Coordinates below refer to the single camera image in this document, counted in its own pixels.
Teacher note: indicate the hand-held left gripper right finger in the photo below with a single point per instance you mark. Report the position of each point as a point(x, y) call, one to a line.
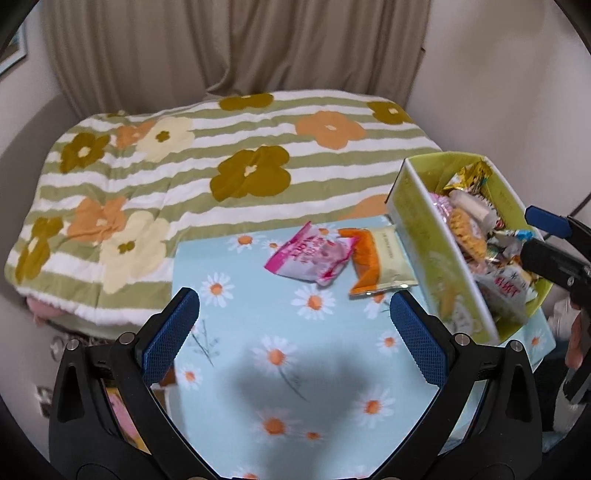
point(418, 337)

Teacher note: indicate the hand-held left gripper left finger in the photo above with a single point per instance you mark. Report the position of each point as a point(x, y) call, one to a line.
point(171, 337)

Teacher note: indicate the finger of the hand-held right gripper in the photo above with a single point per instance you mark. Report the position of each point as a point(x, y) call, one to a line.
point(547, 221)
point(554, 265)

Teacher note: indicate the pile of snack packets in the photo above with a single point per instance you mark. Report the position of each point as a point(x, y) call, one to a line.
point(466, 230)

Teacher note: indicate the orange cream snack packet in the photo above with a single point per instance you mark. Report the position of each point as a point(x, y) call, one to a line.
point(388, 258)

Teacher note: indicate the green storage box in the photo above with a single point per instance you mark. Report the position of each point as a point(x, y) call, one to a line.
point(415, 217)

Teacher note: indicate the pink snack packet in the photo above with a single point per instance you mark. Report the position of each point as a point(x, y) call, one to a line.
point(304, 258)

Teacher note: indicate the person's right hand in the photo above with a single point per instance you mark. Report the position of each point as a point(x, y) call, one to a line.
point(576, 344)

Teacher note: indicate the pink yellow bag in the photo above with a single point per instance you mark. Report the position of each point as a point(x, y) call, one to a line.
point(124, 415)

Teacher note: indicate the light blue daisy tablecloth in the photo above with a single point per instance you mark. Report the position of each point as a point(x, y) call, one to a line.
point(286, 392)

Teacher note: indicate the pink cloth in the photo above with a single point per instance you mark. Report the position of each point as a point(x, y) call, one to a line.
point(39, 311)

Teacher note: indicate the green striped flower blanket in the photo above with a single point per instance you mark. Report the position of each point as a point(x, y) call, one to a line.
point(184, 152)

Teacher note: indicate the beige curtain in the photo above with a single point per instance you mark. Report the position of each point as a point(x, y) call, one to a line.
point(231, 41)

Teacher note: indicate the wall outlet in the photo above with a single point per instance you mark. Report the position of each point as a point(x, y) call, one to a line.
point(44, 399)

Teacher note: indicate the framed wall picture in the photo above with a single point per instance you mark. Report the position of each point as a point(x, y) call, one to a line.
point(11, 53)

